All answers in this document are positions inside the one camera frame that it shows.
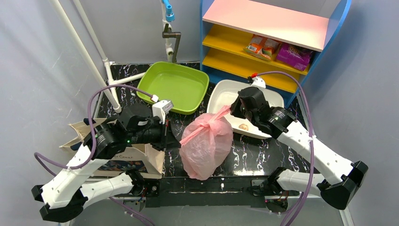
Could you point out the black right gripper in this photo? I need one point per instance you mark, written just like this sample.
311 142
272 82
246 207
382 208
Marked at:
236 108

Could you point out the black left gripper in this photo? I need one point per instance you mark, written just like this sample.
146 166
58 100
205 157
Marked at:
166 135

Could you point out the pink plastic grocery bag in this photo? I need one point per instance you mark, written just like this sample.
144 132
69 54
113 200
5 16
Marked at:
205 144

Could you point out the cream canvas tote bag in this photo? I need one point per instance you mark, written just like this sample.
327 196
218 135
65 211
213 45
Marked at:
143 158

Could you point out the orange snack packet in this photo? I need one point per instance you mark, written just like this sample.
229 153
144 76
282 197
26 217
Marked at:
262 47

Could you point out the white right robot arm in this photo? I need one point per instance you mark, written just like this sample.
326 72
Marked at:
338 179

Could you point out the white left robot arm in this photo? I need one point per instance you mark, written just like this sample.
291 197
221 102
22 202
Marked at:
68 193

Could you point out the small beige food piece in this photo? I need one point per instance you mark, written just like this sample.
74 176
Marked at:
244 127

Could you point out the white plastic tray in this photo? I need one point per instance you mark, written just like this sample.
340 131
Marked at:
226 92

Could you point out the green plastic tray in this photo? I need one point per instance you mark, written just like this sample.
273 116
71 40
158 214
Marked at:
184 86

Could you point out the purple snack packet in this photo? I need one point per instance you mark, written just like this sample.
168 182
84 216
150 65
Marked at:
294 56

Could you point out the blue yellow pink shelf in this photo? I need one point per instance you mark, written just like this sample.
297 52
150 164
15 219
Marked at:
227 26

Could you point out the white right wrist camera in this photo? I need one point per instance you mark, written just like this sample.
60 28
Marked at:
256 81

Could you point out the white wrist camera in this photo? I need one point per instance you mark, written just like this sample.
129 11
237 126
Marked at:
161 108
256 81

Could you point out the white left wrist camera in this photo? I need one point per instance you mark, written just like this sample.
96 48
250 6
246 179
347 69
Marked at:
161 108

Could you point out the black metal base rail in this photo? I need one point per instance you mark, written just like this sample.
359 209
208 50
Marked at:
216 191

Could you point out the white pvc pipe frame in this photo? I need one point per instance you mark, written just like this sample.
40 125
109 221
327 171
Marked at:
84 68

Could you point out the metal faucet bracket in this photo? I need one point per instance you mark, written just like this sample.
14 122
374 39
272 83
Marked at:
172 40

